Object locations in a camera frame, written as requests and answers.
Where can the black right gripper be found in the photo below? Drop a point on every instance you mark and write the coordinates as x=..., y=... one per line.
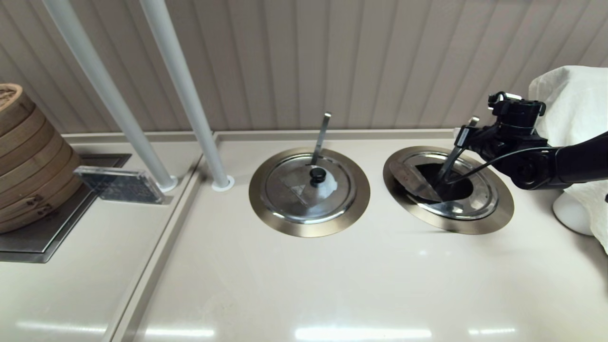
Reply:
x=488, y=142

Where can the steel lid with black knob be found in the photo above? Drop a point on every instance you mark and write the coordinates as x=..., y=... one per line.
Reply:
x=479, y=204
x=289, y=190

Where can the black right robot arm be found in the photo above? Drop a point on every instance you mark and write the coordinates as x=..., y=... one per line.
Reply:
x=584, y=164

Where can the white cloth cover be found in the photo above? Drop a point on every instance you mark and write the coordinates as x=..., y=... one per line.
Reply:
x=579, y=114

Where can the white round appliance foot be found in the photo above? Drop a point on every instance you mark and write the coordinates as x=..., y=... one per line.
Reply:
x=572, y=216

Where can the white metal pole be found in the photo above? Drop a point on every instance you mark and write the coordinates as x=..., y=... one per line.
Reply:
x=102, y=80
x=182, y=80

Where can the clear acrylic sign block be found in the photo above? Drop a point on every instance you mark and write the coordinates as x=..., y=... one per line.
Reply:
x=122, y=186

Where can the recessed steel steamer tray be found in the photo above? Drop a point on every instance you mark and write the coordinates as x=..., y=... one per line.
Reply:
x=47, y=232

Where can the stacked bamboo steamer baskets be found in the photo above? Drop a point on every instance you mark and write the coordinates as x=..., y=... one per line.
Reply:
x=33, y=166

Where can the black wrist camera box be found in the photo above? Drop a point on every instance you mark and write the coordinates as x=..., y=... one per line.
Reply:
x=463, y=137

